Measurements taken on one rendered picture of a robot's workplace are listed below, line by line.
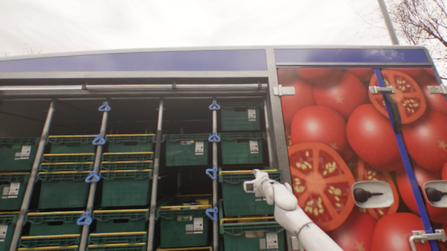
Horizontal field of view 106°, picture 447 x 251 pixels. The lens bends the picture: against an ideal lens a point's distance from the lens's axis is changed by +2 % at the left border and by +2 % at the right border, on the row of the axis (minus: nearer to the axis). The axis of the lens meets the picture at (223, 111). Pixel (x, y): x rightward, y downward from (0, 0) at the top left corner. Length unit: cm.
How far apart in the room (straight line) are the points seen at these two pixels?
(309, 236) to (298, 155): 87
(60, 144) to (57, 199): 41
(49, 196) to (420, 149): 279
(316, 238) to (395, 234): 124
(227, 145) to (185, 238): 71
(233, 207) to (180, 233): 50
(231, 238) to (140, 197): 73
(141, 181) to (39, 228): 73
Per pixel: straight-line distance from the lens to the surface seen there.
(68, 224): 180
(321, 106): 155
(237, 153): 143
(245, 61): 151
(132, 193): 156
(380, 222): 169
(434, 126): 213
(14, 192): 206
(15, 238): 199
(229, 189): 115
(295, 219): 58
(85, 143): 176
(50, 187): 188
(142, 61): 161
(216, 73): 142
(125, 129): 380
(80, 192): 175
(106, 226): 166
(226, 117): 146
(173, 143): 145
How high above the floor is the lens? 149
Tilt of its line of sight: 17 degrees up
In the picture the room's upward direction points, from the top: 2 degrees counter-clockwise
